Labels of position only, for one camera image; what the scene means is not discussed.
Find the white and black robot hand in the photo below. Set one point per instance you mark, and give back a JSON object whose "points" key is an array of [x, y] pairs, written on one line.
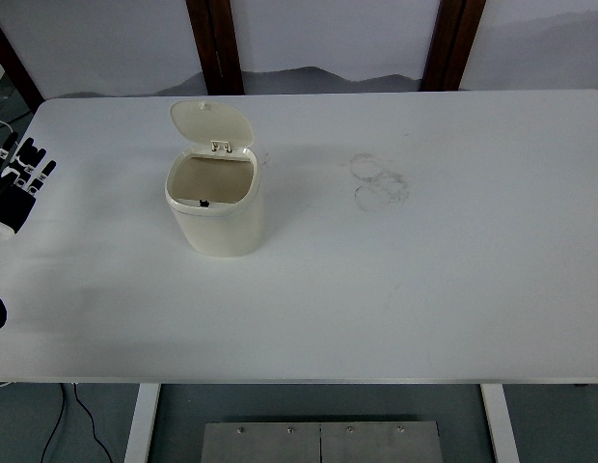
{"points": [[9, 205]]}

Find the cream plastic trash bin with lid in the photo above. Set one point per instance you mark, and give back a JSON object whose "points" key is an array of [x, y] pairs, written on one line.
{"points": [[217, 226]]}

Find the white table leg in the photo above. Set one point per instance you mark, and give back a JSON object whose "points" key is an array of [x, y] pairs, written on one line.
{"points": [[500, 424], [142, 424]]}

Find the grey metal plate with screws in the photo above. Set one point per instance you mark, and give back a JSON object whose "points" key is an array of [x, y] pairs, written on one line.
{"points": [[323, 443]]}

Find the dark brown wooden post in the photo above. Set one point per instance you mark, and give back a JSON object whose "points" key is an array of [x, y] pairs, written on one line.
{"points": [[17, 72], [217, 48], [451, 46]]}

